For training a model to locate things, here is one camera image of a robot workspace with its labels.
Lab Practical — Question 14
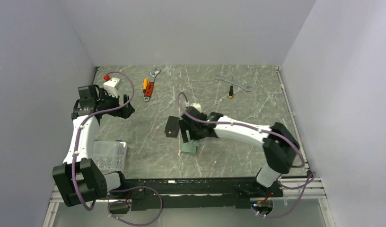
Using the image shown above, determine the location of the green card holder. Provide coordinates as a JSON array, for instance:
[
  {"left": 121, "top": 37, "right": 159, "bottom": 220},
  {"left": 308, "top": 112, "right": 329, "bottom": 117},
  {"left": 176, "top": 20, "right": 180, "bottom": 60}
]
[{"left": 180, "top": 141, "right": 200, "bottom": 155}]

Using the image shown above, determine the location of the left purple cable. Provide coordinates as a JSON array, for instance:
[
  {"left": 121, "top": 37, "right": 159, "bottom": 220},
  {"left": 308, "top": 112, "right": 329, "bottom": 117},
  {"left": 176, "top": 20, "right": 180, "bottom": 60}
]
[{"left": 70, "top": 71, "right": 164, "bottom": 227}]

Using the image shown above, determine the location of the red adjustable wrench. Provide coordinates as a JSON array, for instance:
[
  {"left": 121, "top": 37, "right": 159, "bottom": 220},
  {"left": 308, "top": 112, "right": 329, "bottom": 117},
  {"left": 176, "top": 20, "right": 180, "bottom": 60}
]
[{"left": 143, "top": 68, "right": 161, "bottom": 102}]

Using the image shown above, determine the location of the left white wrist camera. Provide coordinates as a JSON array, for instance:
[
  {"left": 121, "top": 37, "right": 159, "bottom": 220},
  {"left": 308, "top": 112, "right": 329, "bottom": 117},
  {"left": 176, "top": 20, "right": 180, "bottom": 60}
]
[{"left": 103, "top": 75, "right": 122, "bottom": 98}]

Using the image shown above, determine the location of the silver open-end spanner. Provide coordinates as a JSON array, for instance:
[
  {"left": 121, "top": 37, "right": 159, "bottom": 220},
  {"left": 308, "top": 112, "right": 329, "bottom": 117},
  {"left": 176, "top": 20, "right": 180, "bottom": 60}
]
[{"left": 215, "top": 75, "right": 252, "bottom": 92}]

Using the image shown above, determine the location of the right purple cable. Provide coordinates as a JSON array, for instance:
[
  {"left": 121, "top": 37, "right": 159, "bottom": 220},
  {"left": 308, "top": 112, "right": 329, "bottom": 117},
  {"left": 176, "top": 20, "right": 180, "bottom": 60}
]
[{"left": 177, "top": 92, "right": 316, "bottom": 219}]

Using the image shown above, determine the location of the purple cable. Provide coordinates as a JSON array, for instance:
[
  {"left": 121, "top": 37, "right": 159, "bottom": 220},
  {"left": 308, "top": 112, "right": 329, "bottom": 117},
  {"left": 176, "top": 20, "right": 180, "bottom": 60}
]
[
  {"left": 70, "top": 71, "right": 164, "bottom": 227},
  {"left": 177, "top": 92, "right": 316, "bottom": 219}
]

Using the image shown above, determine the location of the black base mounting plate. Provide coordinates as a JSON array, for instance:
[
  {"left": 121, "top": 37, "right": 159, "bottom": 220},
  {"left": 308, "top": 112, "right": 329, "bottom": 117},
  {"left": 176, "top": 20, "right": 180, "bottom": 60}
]
[{"left": 106, "top": 177, "right": 283, "bottom": 211}]

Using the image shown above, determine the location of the black VIP card stack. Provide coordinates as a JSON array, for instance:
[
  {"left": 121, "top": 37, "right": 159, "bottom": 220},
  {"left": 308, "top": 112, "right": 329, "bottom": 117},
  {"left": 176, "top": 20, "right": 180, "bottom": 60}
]
[{"left": 164, "top": 116, "right": 180, "bottom": 138}]

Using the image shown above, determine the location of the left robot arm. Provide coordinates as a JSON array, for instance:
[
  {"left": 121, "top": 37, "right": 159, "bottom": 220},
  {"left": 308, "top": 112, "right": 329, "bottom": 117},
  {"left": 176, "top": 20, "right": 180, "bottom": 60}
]
[{"left": 52, "top": 82, "right": 135, "bottom": 211}]

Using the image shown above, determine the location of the clear plastic bag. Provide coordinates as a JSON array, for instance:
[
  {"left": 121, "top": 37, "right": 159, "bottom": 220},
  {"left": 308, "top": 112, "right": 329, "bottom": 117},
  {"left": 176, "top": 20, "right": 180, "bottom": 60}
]
[{"left": 91, "top": 140, "right": 128, "bottom": 171}]

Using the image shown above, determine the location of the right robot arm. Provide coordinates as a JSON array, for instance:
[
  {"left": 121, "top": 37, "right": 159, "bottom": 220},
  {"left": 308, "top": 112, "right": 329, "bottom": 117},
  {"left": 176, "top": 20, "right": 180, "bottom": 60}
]
[{"left": 179, "top": 106, "right": 303, "bottom": 196}]

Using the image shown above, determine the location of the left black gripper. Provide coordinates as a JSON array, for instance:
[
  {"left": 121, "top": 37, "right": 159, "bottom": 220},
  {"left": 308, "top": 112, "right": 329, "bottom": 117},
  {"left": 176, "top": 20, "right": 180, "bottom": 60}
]
[{"left": 96, "top": 88, "right": 134, "bottom": 119}]

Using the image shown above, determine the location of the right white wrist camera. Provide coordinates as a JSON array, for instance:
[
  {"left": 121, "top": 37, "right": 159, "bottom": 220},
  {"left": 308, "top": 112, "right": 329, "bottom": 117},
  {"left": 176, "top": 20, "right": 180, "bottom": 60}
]
[{"left": 190, "top": 103, "right": 202, "bottom": 113}]

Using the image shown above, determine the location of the yellow handled screwdriver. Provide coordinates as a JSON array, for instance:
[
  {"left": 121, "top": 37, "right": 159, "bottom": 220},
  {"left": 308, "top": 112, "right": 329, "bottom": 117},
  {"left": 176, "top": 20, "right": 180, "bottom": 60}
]
[{"left": 142, "top": 78, "right": 149, "bottom": 93}]

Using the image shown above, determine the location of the aluminium rail frame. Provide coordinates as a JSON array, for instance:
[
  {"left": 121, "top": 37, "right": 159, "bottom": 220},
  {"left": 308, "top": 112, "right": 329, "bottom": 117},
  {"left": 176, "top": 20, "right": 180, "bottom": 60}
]
[{"left": 44, "top": 175, "right": 335, "bottom": 227}]

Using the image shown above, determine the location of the black yellow small screwdriver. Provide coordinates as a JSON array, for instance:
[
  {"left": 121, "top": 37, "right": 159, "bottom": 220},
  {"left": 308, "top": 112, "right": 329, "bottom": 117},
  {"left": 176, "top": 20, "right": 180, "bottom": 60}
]
[{"left": 228, "top": 77, "right": 234, "bottom": 99}]

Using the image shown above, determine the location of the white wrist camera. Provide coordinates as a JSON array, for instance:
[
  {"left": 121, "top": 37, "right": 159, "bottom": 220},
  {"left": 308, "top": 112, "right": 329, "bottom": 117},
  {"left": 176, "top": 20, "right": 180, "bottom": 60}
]
[
  {"left": 190, "top": 103, "right": 202, "bottom": 113},
  {"left": 103, "top": 75, "right": 122, "bottom": 98}
]

